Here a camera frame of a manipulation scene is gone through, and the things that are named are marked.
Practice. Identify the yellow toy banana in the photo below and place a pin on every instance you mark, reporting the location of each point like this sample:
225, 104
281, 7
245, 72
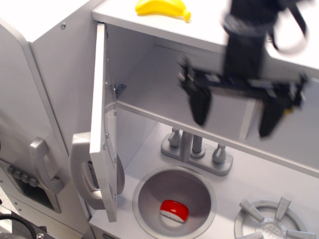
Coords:
167, 7

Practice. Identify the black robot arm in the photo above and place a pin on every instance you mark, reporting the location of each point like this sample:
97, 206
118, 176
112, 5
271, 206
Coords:
258, 5

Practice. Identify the grey toy stove burner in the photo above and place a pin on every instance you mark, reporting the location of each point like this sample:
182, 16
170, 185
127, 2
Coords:
267, 219

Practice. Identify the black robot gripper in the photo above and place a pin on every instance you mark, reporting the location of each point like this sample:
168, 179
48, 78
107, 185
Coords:
241, 71

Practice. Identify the red white toy sushi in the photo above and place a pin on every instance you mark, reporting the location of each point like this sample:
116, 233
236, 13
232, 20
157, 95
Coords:
174, 210

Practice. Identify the yellow toy lemon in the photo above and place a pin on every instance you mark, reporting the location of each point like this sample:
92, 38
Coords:
288, 111

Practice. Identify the grey toy faucet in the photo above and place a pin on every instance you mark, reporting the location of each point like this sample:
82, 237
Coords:
190, 149

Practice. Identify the white toy kitchen cabinet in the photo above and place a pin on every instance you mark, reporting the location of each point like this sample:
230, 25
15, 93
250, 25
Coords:
47, 60

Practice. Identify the white toy microwave door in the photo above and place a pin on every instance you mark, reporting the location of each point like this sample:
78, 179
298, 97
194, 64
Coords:
95, 169

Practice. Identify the grey toy ice dispenser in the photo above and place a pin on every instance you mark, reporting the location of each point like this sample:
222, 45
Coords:
29, 186

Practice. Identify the silver toy sink bowl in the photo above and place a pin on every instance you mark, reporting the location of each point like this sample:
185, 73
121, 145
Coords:
180, 184

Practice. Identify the grey toy fridge door handle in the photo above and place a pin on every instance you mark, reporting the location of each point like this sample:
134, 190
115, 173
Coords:
38, 150

